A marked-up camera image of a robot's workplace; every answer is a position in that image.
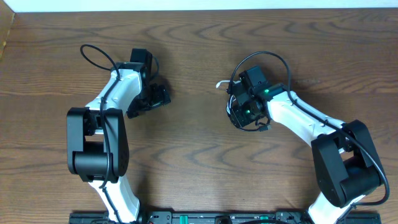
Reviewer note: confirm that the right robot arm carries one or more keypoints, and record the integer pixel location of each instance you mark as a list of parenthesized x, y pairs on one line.
[(347, 165)]

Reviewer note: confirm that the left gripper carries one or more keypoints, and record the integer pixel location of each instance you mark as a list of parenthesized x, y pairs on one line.
[(162, 97)]

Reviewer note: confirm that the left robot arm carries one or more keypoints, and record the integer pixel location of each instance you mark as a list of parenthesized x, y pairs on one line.
[(97, 146)]

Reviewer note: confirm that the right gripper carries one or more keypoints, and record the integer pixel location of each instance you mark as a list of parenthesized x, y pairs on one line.
[(238, 117)]

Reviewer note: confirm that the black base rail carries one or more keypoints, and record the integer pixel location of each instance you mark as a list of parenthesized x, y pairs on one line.
[(213, 218)]

